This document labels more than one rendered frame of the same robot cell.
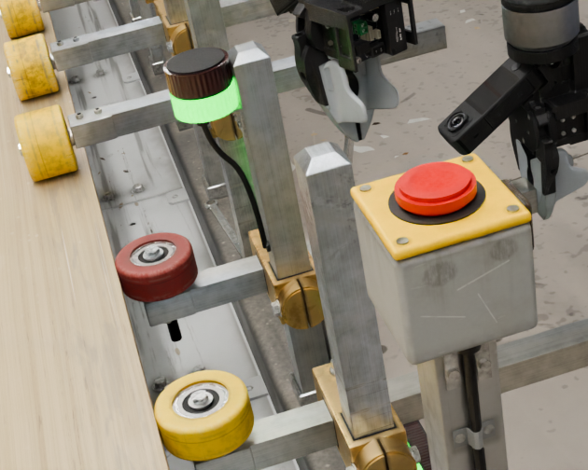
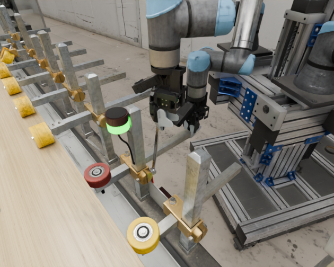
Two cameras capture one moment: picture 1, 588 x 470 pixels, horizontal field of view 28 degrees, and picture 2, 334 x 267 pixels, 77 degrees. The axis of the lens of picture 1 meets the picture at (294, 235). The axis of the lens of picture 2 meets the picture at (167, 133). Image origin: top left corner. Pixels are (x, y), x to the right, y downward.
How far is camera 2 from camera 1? 0.57 m
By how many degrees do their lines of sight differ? 26
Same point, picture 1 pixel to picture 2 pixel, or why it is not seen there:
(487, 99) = (183, 111)
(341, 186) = (207, 163)
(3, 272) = (40, 187)
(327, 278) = (196, 192)
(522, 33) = (194, 94)
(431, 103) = (111, 98)
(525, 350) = (216, 183)
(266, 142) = (137, 135)
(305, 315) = (146, 180)
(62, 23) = not seen: hidden behind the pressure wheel
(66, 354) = (81, 221)
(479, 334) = not seen: outside the picture
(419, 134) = not seen: hidden behind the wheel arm
